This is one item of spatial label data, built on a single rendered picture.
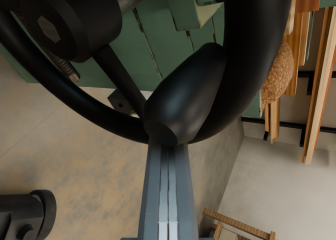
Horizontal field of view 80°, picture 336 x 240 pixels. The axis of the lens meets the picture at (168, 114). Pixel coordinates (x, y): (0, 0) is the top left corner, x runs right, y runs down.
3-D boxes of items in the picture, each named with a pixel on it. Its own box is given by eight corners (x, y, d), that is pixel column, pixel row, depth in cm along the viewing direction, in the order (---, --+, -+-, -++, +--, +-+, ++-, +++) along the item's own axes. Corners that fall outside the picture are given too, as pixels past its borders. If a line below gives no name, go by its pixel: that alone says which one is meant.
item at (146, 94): (105, 98, 52) (128, 101, 47) (133, 71, 59) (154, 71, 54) (120, 121, 57) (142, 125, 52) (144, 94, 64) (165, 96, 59)
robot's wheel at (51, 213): (43, 181, 92) (23, 223, 91) (31, 181, 88) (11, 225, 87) (64, 204, 81) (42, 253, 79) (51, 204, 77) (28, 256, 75)
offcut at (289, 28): (258, 37, 27) (289, 34, 25) (259, 2, 26) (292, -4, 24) (264, 33, 31) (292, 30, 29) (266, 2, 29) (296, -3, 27)
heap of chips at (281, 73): (260, 70, 31) (288, 69, 29) (276, 29, 39) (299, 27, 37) (261, 113, 36) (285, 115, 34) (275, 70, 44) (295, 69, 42)
